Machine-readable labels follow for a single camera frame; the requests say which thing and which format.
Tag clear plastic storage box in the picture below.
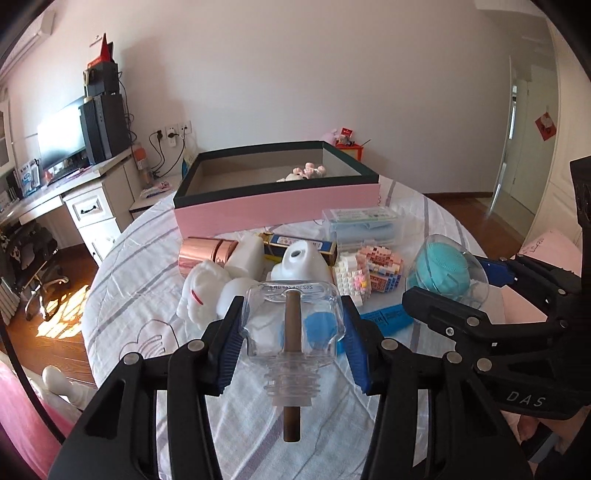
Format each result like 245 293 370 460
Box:
322 206 400 254

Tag white rabbit figurine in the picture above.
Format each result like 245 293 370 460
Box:
178 260 254 330

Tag white wardrobe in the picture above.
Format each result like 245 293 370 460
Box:
526 18 591 250

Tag white air conditioner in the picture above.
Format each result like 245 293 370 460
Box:
14 7 61 61

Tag dark computer tower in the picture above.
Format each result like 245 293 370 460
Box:
78 92 132 164

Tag blue and white desk box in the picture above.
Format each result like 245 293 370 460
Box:
16 164 40 195

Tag white glass-front cabinet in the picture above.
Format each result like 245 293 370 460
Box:
0 88 14 171

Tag white wall outlets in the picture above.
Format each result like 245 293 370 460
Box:
164 121 192 147

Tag orange capped bottle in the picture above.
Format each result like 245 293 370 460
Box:
134 143 151 183

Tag pink tissue pack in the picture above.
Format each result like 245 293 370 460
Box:
139 182 174 199

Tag small pale doll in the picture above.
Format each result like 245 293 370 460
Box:
277 162 328 183

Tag rose gold metal canister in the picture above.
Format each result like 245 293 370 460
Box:
179 237 239 278

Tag black power cable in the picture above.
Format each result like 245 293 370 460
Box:
148 129 185 178

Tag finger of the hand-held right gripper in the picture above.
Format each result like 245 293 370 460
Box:
475 255 581 306
401 285 565 371

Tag clear glass diffuser bottle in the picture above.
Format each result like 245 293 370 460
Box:
240 279 347 444

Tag person's right hand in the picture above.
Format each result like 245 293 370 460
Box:
505 408 591 466

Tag white desk with drawers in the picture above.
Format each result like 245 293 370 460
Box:
0 148 139 264

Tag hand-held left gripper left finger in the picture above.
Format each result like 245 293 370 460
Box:
48 295 245 480

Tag blue and gold box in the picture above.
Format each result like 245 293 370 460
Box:
259 232 338 268

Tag pink blanket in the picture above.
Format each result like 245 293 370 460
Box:
0 360 84 480

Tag black office chair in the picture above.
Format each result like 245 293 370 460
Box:
0 222 70 321

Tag black computer monitor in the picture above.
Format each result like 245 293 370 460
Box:
36 97 88 174

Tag white nightstand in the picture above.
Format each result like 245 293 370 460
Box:
129 173 185 217

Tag black box with yellow label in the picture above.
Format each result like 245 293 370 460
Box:
83 62 121 97

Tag red triangular item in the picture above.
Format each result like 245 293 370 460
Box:
88 33 116 68

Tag pink box with dark rim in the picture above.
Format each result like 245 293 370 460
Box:
173 141 382 236

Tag pink white block model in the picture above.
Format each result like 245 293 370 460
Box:
332 244 406 308

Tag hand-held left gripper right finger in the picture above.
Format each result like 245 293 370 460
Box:
341 295 529 480

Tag teal brush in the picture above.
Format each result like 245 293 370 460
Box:
406 234 490 305

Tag white plastic bottle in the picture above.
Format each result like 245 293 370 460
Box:
226 232 265 280

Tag white object on floor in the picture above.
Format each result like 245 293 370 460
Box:
41 367 98 409

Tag white forehead thermometer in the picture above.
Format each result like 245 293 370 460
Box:
270 240 335 284

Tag pink box lid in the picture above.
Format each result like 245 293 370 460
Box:
501 228 583 324

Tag red door decoration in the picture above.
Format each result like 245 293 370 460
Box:
534 111 555 139

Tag white radiator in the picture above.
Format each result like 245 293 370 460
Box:
0 277 19 319

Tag white door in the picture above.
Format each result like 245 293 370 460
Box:
489 55 532 217

